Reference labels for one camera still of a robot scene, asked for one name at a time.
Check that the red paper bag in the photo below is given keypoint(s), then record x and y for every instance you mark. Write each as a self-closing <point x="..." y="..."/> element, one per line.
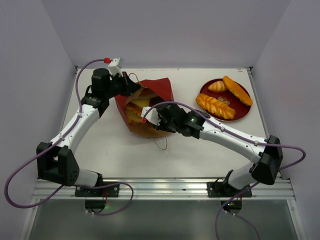
<point x="150" y="92"/>

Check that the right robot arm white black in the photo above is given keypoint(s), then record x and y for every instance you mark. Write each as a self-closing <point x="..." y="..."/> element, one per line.
<point x="264" y="154"/>

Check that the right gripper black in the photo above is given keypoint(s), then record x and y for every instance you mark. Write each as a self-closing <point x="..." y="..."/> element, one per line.
<point x="163" y="120"/>

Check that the braided fake bread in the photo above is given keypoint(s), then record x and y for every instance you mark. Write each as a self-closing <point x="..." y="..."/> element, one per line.
<point x="215" y="106"/>

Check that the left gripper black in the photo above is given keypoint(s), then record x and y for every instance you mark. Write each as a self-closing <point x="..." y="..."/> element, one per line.
<point x="128" y="89"/>

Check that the red round tray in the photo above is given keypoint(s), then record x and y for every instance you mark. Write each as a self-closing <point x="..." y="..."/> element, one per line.
<point x="227" y="97"/>

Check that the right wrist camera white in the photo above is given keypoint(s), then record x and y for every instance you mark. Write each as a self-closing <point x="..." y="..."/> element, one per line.
<point x="151" y="115"/>

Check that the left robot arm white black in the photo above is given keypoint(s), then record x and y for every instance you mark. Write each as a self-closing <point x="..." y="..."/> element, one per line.
<point x="56" y="160"/>

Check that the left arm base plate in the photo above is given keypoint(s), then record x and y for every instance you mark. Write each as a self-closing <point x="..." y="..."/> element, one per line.
<point x="106" y="189"/>

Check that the long orange bread loaf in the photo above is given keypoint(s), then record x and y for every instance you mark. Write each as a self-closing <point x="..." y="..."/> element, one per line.
<point x="237" y="90"/>

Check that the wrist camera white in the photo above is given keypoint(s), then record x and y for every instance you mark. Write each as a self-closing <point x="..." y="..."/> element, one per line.
<point x="115" y="66"/>
<point x="151" y="115"/>

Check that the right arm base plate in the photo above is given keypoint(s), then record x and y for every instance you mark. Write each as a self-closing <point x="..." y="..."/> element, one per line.
<point x="222" y="189"/>

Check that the aluminium rail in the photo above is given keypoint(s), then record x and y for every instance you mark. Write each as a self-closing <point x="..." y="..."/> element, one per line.
<point x="168" y="189"/>

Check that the fake croissant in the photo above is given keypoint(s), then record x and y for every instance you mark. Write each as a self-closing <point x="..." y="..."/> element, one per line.
<point x="217" y="86"/>

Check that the flat fake bread slice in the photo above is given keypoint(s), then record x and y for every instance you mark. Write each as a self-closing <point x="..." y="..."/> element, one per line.
<point x="133" y="119"/>

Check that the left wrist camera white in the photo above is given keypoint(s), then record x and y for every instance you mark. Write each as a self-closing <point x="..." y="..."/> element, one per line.
<point x="115" y="66"/>

